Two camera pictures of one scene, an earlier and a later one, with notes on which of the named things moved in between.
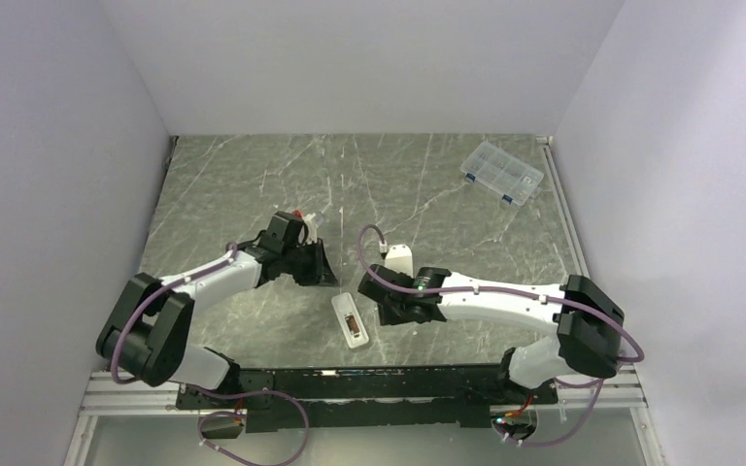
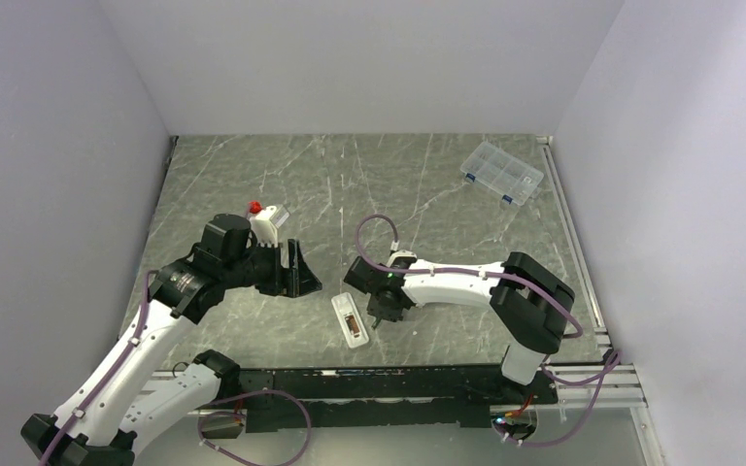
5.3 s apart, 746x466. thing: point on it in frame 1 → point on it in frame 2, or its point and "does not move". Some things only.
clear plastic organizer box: (501, 173) does not move
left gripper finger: (326, 275) → (302, 278)
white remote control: (350, 320) does not move
